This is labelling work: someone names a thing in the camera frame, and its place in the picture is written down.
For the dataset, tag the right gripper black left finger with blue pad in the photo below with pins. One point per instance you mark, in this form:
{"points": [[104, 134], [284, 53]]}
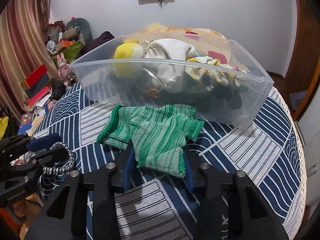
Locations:
{"points": [[64, 216]]}

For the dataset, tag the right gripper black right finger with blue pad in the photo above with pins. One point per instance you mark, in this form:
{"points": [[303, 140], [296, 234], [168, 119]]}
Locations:
{"points": [[249, 214]]}

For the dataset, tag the green knitted doll sweater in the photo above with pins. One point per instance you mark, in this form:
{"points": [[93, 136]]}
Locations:
{"points": [[158, 135]]}

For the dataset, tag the clear plastic storage bin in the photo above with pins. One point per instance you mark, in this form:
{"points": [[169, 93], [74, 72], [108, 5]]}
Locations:
{"points": [[162, 80]]}

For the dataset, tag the yellow patterned fabric item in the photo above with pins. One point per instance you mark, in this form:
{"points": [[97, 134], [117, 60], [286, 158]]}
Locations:
{"points": [[211, 78]]}

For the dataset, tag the yellow round plush toy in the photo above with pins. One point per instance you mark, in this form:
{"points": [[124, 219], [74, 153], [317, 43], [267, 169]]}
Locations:
{"points": [[123, 56]]}

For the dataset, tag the blue white patterned bedspread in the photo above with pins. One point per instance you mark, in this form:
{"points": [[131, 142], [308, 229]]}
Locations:
{"points": [[158, 206]]}

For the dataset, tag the red box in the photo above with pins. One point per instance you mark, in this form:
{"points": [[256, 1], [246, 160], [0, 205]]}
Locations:
{"points": [[36, 79]]}

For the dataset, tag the pink bunny plush toy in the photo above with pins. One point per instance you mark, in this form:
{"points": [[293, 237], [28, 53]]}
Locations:
{"points": [[65, 72]]}

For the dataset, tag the striped brown curtain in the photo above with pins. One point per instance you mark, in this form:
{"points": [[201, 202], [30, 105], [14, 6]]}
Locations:
{"points": [[23, 49]]}

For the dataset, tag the green cardboard box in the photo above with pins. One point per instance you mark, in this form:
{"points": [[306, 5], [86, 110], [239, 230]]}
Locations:
{"points": [[69, 52]]}

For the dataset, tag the brown wooden door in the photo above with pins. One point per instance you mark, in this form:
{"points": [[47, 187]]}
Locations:
{"points": [[303, 72]]}

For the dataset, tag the green dinosaur plush toy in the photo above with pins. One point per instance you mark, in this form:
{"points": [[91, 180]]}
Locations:
{"points": [[78, 29]]}

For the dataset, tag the dark purple garment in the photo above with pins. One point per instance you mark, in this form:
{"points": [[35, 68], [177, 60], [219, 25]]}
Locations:
{"points": [[92, 44]]}

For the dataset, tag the beige plush blanket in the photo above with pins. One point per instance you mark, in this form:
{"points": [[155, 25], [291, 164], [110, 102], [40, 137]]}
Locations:
{"points": [[206, 41]]}

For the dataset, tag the yellow green plush behind bed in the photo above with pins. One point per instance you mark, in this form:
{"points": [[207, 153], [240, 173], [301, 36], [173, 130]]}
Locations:
{"points": [[154, 25]]}

